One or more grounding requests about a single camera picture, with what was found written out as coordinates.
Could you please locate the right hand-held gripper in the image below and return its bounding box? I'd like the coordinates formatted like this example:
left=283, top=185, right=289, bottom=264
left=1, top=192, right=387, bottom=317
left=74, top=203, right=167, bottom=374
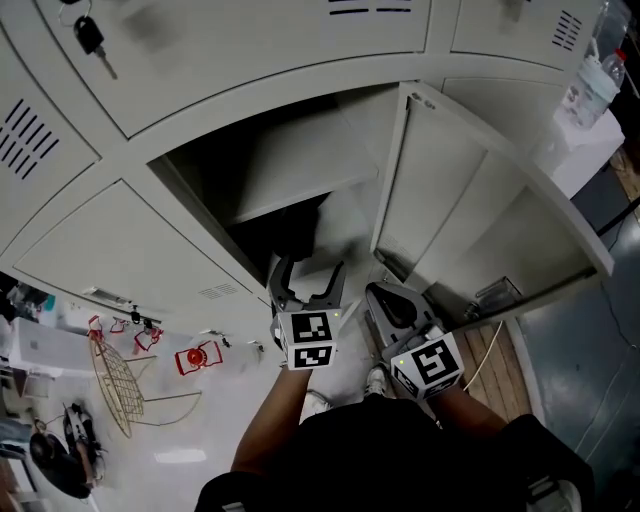
left=365, top=280, right=464, bottom=402

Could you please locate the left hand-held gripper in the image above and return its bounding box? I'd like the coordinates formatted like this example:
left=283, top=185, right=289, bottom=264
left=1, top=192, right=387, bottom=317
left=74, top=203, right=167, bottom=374
left=269, top=254, right=348, bottom=372

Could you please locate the gray metal locker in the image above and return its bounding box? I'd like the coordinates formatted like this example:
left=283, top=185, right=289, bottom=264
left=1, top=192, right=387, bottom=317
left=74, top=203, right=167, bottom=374
left=0, top=0, right=616, bottom=334

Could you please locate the person's left forearm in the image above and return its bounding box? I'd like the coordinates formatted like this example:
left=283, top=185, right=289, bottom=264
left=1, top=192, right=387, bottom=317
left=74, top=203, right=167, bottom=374
left=231, top=367, right=314, bottom=476

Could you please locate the person's right forearm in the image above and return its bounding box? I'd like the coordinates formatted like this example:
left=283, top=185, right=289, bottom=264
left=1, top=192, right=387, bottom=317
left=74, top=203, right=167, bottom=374
left=428, top=384, right=509, bottom=442

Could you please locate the gray locker shelf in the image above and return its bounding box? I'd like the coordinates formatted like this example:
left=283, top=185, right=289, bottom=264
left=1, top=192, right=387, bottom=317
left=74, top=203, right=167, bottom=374
left=233, top=110, right=380, bottom=226

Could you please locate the gray metal locker door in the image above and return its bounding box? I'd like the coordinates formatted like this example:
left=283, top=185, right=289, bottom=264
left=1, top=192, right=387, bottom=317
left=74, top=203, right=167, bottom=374
left=369, top=81, right=616, bottom=331

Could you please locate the black locker key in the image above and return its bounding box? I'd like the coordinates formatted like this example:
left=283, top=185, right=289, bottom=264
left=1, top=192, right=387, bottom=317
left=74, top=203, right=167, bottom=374
left=73, top=14, right=119, bottom=81

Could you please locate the person's white shoe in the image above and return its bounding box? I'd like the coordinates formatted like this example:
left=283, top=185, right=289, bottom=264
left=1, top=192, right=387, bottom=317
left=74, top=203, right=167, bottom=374
left=366, top=366, right=390, bottom=399
left=303, top=389, right=332, bottom=416

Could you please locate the clear plastic holder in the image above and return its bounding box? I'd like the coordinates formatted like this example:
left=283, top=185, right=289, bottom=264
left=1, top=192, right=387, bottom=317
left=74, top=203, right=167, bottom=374
left=473, top=275, right=524, bottom=312

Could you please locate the wooden platform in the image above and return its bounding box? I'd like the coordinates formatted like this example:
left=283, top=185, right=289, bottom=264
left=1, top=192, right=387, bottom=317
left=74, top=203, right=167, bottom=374
left=359, top=319, right=532, bottom=427

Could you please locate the red white packet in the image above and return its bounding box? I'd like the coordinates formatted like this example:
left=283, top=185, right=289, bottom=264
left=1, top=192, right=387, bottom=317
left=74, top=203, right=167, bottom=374
left=174, top=339, right=224, bottom=377

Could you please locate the white box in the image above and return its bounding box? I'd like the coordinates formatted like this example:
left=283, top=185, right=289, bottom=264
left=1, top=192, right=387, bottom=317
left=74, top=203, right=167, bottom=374
left=531, top=109, right=627, bottom=200

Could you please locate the white appliance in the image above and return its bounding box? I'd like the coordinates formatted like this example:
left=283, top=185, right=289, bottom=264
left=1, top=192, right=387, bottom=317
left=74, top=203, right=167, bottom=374
left=8, top=316, right=95, bottom=377

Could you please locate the clear plastic bottle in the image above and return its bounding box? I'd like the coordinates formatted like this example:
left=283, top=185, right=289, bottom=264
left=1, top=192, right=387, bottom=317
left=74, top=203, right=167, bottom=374
left=567, top=47, right=629, bottom=127

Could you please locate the white cable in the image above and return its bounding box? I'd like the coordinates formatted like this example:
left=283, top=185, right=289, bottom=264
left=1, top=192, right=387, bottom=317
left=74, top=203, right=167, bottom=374
left=463, top=319, right=505, bottom=392

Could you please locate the gold wire chair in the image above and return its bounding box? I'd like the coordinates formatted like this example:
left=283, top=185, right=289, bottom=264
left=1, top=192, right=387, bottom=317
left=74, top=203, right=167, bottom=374
left=88, top=331, right=204, bottom=440

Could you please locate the metal key ring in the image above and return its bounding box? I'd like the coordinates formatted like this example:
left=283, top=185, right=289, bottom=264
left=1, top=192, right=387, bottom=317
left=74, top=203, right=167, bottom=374
left=56, top=0, right=94, bottom=27

